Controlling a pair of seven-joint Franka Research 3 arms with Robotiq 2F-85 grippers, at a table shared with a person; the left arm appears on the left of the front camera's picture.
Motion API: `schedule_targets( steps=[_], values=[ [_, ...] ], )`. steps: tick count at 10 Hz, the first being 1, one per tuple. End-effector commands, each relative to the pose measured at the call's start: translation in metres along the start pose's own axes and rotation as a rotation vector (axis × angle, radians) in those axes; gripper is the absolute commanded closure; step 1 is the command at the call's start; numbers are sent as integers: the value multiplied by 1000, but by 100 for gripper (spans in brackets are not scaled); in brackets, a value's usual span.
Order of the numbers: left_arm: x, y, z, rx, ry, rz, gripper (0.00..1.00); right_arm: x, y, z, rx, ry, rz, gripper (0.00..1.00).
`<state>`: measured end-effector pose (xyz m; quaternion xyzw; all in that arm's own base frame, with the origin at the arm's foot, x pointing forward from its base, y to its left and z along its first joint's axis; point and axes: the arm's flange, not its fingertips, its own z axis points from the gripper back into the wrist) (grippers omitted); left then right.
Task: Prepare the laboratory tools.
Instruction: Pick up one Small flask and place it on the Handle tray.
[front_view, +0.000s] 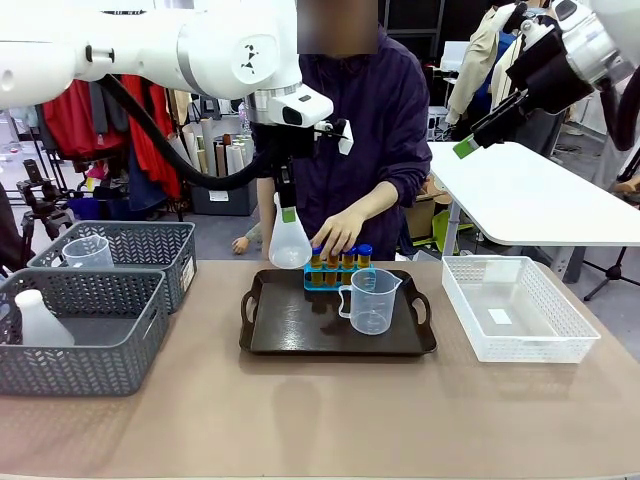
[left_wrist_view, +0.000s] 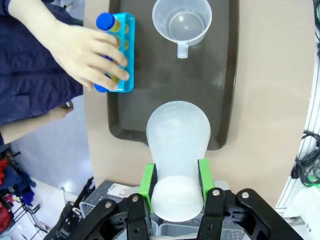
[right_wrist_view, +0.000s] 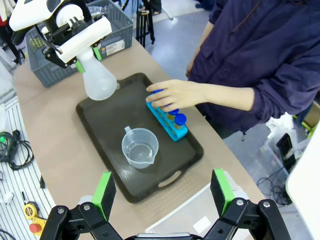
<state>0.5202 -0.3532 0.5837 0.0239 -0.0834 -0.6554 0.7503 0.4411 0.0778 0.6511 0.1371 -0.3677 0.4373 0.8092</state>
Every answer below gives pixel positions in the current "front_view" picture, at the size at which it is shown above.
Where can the white perforated plastic basket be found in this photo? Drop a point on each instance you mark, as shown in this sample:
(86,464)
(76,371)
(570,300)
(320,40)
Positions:
(525,350)

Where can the grey plastic basket with label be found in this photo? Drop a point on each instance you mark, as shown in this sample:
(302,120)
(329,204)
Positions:
(150,245)

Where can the blue test tube rack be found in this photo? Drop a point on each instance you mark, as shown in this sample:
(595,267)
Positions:
(306,276)

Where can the tan mannequin limb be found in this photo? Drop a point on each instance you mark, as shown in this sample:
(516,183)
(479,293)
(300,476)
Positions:
(627,187)

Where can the person's left forearm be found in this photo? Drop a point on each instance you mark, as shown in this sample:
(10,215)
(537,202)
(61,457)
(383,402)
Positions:
(377,197)

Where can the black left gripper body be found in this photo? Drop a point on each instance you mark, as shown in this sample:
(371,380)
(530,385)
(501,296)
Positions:
(287,145)

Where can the person's right forearm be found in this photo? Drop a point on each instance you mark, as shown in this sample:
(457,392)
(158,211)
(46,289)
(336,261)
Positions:
(265,215)

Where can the black metal clothes rack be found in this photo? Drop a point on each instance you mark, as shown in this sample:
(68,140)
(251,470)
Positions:
(180,212)

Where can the black step stool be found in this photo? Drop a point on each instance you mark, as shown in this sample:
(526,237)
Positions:
(211,107)

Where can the white side table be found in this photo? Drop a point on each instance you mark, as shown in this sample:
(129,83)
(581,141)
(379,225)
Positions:
(525,195)

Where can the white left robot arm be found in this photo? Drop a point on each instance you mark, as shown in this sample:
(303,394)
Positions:
(150,45)

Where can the clear plastic measuring cup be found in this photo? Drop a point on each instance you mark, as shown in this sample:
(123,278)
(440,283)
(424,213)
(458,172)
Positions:
(87,252)
(372,310)

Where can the person in purple jacket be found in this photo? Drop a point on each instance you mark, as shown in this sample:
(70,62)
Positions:
(380,125)

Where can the orange tube with blue cap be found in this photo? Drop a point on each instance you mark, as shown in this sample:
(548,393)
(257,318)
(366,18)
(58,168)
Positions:
(348,260)
(317,261)
(332,264)
(365,257)

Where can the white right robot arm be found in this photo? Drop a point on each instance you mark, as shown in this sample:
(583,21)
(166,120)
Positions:
(600,35)

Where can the dark grey jacket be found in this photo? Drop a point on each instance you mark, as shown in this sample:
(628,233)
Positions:
(111,110)

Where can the beige hanging garment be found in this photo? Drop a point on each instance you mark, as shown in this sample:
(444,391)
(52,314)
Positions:
(179,107)

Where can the person's left hand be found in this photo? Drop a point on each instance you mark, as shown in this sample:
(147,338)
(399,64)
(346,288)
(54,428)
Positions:
(342,230)

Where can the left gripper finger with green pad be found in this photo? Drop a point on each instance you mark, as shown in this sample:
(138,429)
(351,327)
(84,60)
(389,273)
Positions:
(276,182)
(288,202)

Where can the long red dress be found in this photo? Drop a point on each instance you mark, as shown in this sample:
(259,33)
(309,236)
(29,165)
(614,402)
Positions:
(150,165)

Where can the black camera tripod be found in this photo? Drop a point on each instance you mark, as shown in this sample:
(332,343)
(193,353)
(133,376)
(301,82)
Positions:
(37,200)

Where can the grey side table leg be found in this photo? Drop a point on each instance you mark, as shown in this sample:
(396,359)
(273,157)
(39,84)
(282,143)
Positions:
(454,225)

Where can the dark grey storage bin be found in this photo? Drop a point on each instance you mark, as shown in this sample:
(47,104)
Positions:
(225,202)

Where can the beige paper roll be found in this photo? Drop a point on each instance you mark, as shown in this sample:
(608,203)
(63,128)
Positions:
(195,147)

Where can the short white paper roll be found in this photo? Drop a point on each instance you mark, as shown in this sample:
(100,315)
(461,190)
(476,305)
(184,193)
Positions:
(232,160)

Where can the black plastic serving tray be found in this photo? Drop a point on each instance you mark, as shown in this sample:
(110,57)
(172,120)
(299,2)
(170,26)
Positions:
(300,330)

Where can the white paper label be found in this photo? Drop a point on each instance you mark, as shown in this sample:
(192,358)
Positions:
(500,317)

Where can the brown paper roll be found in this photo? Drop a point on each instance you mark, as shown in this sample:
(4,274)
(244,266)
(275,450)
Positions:
(221,160)

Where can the tall white paper roll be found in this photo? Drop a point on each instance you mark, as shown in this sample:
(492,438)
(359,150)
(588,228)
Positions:
(209,145)

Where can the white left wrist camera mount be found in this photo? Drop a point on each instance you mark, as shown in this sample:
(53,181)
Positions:
(345,139)

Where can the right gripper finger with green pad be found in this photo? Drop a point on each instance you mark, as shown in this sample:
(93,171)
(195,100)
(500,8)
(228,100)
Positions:
(492,116)
(500,136)

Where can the green plastic object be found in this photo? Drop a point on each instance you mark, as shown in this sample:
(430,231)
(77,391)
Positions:
(442,230)

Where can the black floor stand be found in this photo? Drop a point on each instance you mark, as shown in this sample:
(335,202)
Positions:
(612,272)

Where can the large grey plastic basket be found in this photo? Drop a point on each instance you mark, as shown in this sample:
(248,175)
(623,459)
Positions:
(75,370)

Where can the white plastic conical flask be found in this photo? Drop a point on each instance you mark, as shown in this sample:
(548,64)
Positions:
(37,325)
(290,250)

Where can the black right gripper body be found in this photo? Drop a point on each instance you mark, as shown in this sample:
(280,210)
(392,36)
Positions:
(550,80)

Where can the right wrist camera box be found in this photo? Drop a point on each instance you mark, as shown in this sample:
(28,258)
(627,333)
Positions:
(537,32)

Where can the red jacket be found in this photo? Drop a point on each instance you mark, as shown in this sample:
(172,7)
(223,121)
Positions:
(75,120)

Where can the brown cardboard box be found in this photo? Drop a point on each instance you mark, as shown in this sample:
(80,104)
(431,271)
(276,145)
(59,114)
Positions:
(420,210)

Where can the mannequin hand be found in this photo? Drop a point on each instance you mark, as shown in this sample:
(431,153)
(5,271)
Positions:
(241,245)

